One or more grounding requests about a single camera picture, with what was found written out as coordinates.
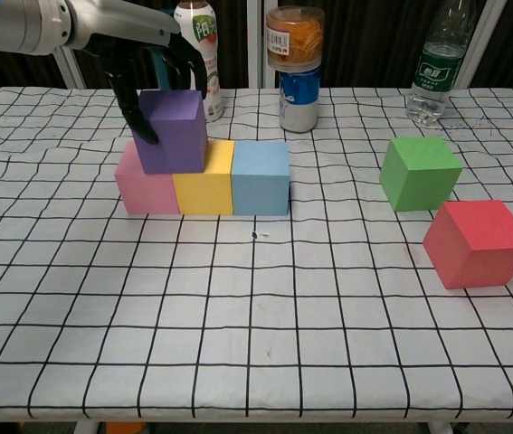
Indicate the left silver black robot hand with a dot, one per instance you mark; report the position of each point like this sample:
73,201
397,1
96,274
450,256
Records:
116,22

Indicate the purple foam cube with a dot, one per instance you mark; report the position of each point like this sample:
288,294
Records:
174,135

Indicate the pink foam cube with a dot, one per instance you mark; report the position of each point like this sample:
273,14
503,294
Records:
147,192

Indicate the yellow foam cube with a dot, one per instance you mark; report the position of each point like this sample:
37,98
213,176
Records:
202,190

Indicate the green foam cube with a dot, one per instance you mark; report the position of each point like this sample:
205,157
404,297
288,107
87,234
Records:
419,176

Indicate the red foam cube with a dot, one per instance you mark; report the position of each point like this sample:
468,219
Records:
477,244

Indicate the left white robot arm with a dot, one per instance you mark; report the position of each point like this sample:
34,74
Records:
12,25

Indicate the teal cylinder container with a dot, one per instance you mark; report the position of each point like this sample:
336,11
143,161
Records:
163,79

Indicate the white drink bottle yellow cap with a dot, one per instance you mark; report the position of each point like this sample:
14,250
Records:
213,90

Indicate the clear jar of rubber bands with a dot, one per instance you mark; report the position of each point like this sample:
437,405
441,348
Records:
294,38

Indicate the blue silver drink can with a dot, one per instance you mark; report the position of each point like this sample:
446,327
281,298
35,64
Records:
299,101

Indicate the light blue foam cube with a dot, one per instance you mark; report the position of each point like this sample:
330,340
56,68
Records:
260,181

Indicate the clear water bottle green label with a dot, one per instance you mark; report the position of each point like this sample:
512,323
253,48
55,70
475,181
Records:
434,72

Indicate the white black checked tablecloth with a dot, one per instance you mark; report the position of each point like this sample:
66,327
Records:
256,325

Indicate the orange plastic object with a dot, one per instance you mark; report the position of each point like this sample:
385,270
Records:
125,428

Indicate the white table leg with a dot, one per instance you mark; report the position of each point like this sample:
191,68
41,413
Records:
86,428
439,428

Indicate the white partition post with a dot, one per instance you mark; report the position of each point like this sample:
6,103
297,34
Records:
256,45
73,72
482,40

